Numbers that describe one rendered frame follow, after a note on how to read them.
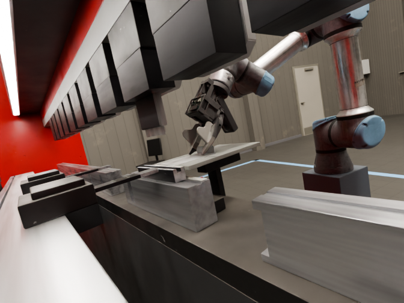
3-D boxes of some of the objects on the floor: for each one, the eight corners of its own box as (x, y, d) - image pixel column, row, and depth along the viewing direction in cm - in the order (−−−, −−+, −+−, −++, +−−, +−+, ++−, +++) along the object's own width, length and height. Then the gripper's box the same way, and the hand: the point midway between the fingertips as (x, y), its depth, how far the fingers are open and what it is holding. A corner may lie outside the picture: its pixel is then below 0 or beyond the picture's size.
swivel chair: (165, 179, 513) (156, 137, 501) (175, 183, 460) (165, 137, 448) (139, 187, 486) (128, 143, 475) (145, 192, 433) (134, 143, 421)
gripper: (193, 83, 71) (166, 144, 66) (219, 72, 61) (190, 142, 55) (213, 99, 76) (189, 157, 70) (240, 91, 65) (214, 158, 60)
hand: (199, 151), depth 64 cm, fingers open, 5 cm apart
